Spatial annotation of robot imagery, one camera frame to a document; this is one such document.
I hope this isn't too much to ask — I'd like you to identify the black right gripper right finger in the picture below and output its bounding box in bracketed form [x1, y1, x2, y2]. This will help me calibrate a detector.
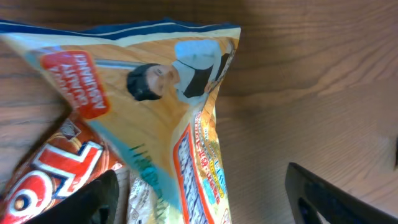
[285, 162, 397, 224]

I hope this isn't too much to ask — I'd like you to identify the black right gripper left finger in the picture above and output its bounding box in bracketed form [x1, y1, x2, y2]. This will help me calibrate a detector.
[27, 170, 119, 224]

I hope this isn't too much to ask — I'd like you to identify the yellow snack bag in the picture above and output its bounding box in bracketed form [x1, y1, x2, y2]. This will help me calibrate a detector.
[1, 19, 241, 223]

